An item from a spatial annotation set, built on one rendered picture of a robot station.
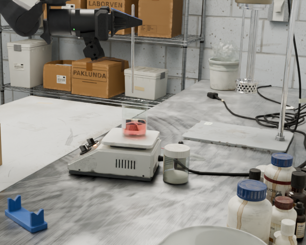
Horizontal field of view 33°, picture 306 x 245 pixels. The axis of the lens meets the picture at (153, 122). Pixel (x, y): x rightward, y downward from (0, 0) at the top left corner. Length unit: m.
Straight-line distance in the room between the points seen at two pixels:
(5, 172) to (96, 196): 0.25
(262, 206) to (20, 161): 0.68
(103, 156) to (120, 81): 2.50
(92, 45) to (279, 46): 2.50
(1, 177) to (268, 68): 2.60
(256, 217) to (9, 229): 0.44
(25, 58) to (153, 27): 0.98
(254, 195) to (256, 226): 0.05
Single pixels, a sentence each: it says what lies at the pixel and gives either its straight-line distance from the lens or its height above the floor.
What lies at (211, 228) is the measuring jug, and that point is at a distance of 0.66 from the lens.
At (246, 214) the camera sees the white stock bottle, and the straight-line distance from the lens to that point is 0.83.
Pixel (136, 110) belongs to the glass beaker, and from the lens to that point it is 1.17.
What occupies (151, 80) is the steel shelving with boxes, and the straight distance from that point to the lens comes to 3.46.
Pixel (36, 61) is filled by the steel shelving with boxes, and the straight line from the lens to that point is 3.87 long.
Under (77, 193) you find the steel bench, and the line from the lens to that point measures 1.12.
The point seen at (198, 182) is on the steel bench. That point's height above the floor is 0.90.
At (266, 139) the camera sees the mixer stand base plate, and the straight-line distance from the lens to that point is 1.53.
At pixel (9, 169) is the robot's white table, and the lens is 1.27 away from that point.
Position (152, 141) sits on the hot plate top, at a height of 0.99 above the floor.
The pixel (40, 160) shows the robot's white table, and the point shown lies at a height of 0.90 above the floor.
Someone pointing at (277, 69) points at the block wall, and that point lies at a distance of 3.56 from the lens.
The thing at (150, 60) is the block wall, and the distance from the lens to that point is 3.80.
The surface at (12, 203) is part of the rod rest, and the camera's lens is 1.03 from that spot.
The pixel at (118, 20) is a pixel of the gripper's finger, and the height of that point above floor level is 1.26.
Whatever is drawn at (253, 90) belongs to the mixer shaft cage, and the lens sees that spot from 1.50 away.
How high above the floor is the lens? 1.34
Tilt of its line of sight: 15 degrees down
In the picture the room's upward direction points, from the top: 2 degrees clockwise
